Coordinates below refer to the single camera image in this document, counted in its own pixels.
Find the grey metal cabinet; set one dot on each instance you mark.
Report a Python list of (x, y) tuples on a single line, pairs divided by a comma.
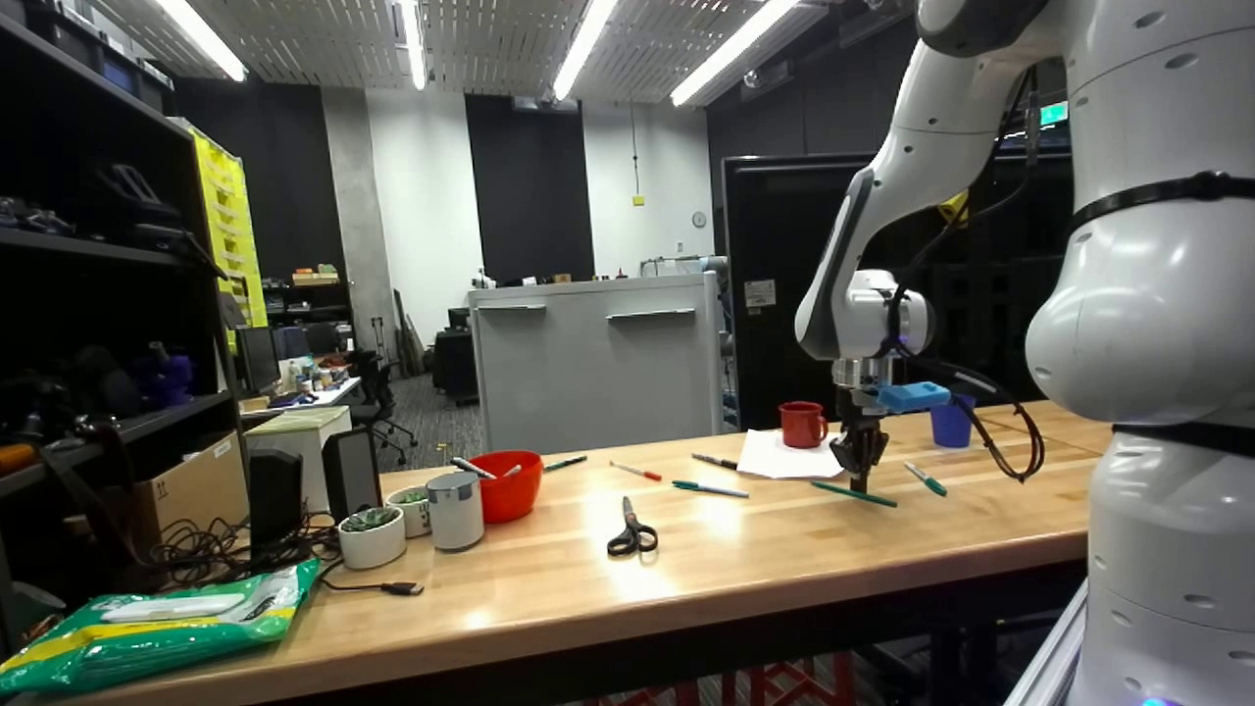
[(595, 367)]

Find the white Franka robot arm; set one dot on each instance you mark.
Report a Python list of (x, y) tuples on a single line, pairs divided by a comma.
[(1164, 325)]

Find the yellow storage rack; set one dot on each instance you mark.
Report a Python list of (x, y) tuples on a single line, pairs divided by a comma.
[(233, 220)]

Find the white paper sheet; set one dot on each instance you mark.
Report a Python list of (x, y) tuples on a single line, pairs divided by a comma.
[(786, 455)]

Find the red pen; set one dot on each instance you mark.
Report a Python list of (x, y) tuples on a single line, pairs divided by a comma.
[(636, 468)]

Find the black desktop speaker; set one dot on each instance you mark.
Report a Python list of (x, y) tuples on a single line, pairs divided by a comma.
[(353, 472), (275, 497)]

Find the blue plastic cup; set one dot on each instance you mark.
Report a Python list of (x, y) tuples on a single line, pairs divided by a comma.
[(949, 430)]

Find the green and white marker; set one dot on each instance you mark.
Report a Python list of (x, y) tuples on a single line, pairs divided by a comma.
[(710, 488)]

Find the orange red mug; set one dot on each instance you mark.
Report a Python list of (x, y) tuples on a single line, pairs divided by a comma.
[(510, 488)]

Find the thin green pen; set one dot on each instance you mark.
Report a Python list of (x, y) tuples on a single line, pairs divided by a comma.
[(883, 501)]

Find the small white plant pot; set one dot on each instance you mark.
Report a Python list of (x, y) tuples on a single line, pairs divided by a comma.
[(373, 536)]

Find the dark background shelf unit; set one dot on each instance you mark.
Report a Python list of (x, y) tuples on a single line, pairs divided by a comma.
[(306, 297)]

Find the black office chair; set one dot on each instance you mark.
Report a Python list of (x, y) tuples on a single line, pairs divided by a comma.
[(378, 393)]

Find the green cap white marker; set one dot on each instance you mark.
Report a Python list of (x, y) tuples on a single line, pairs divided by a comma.
[(926, 481)]

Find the white side desk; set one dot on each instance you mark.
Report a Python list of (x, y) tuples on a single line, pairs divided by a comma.
[(301, 437)]

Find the white ceiling light strip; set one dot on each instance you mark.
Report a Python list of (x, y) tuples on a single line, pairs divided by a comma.
[(730, 51), (202, 37), (415, 40), (585, 44)]

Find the tall black cabinet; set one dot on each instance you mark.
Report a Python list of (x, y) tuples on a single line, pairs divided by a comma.
[(770, 325)]

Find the white paper sign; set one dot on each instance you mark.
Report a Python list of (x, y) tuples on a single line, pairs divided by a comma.
[(761, 293)]

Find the red metal frame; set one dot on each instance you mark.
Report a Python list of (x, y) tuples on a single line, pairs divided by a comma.
[(786, 685)]

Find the black shelving unit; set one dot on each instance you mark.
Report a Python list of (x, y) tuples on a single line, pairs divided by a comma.
[(105, 325)]

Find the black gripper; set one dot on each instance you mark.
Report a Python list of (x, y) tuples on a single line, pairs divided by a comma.
[(859, 418)]

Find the small grey cup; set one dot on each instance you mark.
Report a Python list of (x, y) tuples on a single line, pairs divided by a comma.
[(415, 510)]

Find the cardboard box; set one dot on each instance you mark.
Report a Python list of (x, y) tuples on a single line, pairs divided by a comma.
[(199, 491)]

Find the white cylindrical mug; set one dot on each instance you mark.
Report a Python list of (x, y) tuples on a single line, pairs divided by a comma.
[(458, 510)]

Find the dark green pen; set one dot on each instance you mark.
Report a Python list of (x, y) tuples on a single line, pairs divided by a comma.
[(570, 461)]

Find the black pen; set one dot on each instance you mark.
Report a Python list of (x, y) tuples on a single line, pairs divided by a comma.
[(714, 461)]

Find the dark red mug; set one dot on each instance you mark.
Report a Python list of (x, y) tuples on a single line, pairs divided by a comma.
[(802, 421)]

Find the small blue purple object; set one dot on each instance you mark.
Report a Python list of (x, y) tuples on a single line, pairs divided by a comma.
[(173, 375)]

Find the green wipes packet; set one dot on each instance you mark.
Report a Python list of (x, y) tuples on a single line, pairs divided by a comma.
[(157, 629)]

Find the black scissors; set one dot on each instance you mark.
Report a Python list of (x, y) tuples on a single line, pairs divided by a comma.
[(634, 529)]

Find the green exit sign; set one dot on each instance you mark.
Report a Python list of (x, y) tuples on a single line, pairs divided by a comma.
[(1053, 115)]

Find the yellow tag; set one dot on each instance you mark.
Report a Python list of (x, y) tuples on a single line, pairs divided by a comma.
[(960, 206)]

